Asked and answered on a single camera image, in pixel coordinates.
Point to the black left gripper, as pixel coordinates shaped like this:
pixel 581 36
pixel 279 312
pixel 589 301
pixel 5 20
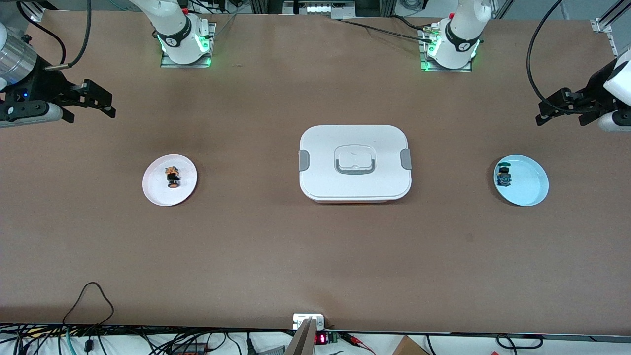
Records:
pixel 595 85

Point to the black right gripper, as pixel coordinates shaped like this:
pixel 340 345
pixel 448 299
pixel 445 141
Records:
pixel 43 84

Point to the orange push-button switch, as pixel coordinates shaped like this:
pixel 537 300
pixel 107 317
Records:
pixel 172 177

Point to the white box with grey latches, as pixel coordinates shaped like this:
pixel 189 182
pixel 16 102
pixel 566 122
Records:
pixel 355 143

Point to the light blue round plate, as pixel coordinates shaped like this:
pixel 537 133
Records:
pixel 530 185

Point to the pink round plate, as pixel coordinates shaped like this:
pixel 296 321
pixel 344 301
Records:
pixel 157 190

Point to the metal equipment rack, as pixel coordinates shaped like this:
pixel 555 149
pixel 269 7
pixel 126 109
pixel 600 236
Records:
pixel 320 9

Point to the brown cardboard piece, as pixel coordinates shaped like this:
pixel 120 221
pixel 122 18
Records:
pixel 409 347

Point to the small white device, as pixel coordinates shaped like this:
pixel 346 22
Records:
pixel 298 320

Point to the aluminium bar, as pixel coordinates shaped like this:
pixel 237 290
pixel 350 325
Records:
pixel 303 340

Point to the red digit display board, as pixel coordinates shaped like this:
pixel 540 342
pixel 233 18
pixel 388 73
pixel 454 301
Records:
pixel 321 338

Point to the green push-button switch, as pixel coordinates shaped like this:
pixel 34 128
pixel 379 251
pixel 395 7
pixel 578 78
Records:
pixel 504 175

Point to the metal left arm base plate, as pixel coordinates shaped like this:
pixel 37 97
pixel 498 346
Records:
pixel 429 69

